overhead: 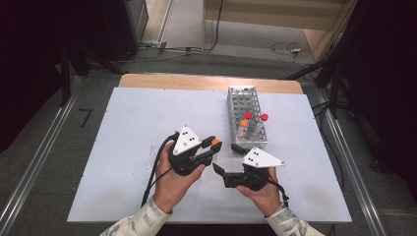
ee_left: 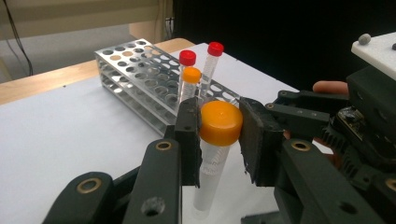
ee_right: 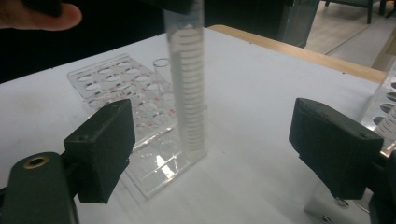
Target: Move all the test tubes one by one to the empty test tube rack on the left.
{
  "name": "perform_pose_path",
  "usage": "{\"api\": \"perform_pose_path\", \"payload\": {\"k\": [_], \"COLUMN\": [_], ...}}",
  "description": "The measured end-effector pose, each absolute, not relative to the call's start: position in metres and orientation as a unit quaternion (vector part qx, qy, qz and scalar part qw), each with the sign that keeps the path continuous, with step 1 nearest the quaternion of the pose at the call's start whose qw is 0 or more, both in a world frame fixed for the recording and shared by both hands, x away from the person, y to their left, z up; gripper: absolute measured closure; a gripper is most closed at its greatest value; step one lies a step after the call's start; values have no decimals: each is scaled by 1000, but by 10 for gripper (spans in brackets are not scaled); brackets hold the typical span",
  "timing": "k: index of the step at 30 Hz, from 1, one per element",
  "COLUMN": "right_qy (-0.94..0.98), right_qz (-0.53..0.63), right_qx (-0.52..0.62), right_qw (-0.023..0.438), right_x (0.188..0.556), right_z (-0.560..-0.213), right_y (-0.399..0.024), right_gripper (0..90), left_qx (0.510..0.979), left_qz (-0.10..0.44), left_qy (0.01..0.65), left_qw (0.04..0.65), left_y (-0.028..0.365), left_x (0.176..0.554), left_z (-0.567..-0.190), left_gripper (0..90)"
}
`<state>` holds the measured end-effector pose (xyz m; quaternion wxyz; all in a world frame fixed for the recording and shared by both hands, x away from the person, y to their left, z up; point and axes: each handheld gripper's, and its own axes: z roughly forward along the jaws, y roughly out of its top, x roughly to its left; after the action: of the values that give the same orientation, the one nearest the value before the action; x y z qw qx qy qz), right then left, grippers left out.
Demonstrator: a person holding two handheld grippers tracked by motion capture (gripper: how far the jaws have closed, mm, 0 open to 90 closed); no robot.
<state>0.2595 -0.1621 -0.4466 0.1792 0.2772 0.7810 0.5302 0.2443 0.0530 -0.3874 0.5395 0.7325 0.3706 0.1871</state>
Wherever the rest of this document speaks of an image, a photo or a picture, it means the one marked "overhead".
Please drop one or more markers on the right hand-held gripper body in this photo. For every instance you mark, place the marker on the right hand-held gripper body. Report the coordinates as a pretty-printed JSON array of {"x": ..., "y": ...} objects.
[{"x": 260, "y": 159}]

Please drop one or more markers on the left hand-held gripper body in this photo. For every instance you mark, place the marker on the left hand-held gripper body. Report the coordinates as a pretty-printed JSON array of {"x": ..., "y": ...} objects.
[{"x": 185, "y": 142}]

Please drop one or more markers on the orange cap test tube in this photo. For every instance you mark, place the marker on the orange cap test tube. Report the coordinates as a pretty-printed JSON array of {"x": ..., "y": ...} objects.
[
  {"x": 215, "y": 141},
  {"x": 243, "y": 123}
]

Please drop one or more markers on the red cap test tube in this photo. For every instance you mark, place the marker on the red cap test tube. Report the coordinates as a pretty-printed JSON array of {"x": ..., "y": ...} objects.
[
  {"x": 248, "y": 115},
  {"x": 264, "y": 117}
]

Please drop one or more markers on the perforated metal test tube rack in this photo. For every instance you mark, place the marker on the perforated metal test tube rack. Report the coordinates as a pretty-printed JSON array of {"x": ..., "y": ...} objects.
[{"x": 242, "y": 101}]

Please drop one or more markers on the person's right hand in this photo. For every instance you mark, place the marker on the person's right hand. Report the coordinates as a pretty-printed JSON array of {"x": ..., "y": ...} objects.
[{"x": 265, "y": 198}]

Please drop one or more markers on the person's left hand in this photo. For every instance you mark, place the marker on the person's left hand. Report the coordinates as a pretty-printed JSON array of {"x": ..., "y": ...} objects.
[{"x": 172, "y": 188}]

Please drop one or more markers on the white table sheet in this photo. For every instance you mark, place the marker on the white table sheet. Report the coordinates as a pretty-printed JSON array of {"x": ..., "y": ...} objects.
[{"x": 137, "y": 114}]

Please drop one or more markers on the black metal stand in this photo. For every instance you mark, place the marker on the black metal stand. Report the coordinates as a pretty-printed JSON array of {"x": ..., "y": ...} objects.
[
  {"x": 65, "y": 75},
  {"x": 334, "y": 88}
]

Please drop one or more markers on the dark curtain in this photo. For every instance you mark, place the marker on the dark curtain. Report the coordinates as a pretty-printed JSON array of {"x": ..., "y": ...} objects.
[
  {"x": 26, "y": 65},
  {"x": 387, "y": 82}
]

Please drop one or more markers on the metal floor rail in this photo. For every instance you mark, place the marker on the metal floor rail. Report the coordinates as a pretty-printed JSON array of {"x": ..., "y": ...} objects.
[
  {"x": 352, "y": 164},
  {"x": 39, "y": 154}
]

